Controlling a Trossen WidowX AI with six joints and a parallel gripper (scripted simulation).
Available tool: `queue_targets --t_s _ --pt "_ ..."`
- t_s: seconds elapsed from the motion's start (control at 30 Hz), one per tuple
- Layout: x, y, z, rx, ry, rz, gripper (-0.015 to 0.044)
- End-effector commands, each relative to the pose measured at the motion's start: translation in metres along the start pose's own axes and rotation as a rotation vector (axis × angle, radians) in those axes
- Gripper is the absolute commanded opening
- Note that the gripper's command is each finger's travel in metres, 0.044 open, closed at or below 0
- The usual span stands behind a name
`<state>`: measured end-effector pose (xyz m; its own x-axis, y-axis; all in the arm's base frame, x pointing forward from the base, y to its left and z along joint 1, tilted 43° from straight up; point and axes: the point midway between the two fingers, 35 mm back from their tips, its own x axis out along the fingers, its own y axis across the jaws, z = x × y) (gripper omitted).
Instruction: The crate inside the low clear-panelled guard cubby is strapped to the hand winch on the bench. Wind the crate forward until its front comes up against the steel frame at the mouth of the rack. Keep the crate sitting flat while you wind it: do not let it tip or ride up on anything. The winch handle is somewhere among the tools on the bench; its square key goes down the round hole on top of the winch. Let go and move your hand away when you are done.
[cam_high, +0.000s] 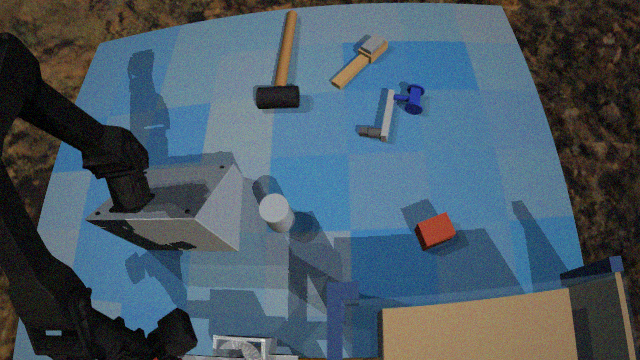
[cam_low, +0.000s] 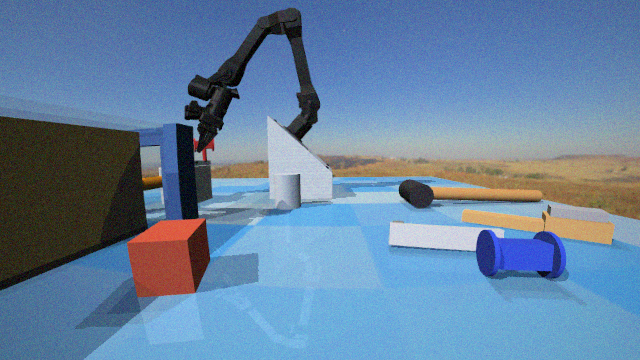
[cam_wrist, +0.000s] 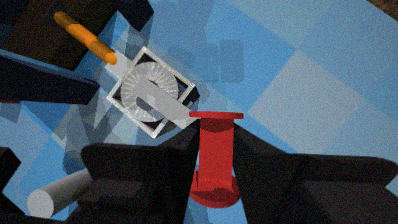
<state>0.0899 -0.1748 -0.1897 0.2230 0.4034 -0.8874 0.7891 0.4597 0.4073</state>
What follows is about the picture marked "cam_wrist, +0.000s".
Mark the grey cylinder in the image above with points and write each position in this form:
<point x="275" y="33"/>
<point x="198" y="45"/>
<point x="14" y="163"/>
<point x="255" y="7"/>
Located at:
<point x="48" y="200"/>

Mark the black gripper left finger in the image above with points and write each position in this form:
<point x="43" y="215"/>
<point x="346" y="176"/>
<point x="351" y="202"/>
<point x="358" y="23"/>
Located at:
<point x="170" y="164"/>

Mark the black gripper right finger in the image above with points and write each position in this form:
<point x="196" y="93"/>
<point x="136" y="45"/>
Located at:
<point x="268" y="178"/>

